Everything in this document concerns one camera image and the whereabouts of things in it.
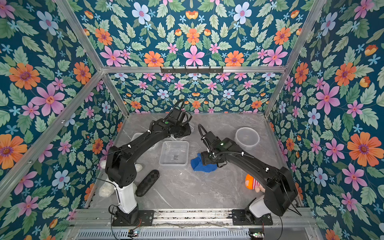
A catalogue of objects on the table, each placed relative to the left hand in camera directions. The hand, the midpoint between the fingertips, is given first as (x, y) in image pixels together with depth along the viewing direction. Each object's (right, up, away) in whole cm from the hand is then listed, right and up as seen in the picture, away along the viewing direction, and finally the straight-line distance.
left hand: (192, 130), depth 88 cm
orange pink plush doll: (+33, -29, -9) cm, 45 cm away
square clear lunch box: (-13, -15, +10) cm, 22 cm away
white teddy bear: (-41, -29, -15) cm, 53 cm away
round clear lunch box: (+37, -5, +13) cm, 40 cm away
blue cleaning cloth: (+3, -19, -8) cm, 21 cm away
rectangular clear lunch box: (-38, -4, +10) cm, 40 cm away
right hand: (+10, -15, -6) cm, 19 cm away
